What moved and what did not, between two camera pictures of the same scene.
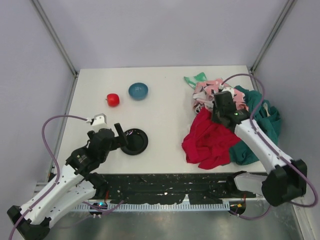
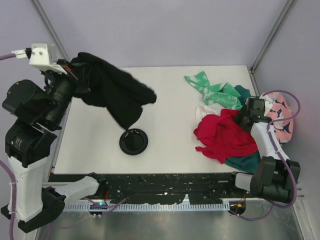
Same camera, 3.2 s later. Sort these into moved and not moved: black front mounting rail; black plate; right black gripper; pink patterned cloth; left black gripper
Moved: pink patterned cloth; left black gripper; right black gripper
Not moved: black plate; black front mounting rail
